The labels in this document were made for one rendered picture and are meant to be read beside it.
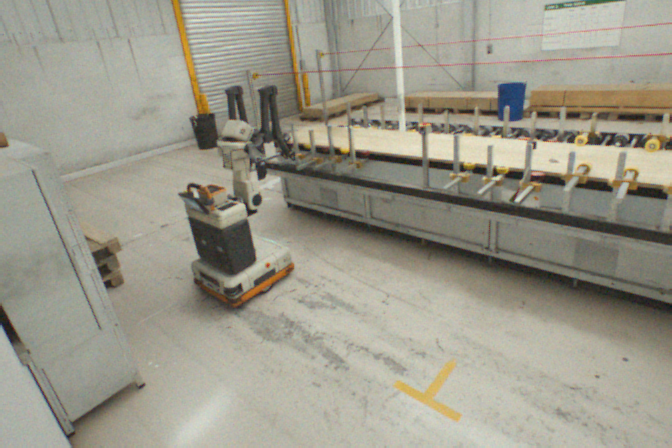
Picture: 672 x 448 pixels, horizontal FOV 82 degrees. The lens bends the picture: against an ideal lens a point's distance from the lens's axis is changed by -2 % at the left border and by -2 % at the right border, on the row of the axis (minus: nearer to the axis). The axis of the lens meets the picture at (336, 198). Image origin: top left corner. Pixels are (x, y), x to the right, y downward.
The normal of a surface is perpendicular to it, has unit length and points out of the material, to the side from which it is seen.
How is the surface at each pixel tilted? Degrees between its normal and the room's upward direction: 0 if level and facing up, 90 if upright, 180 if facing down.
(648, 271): 90
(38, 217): 90
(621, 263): 90
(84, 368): 90
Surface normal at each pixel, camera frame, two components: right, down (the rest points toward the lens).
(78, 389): 0.75, 0.17
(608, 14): -0.65, 0.35
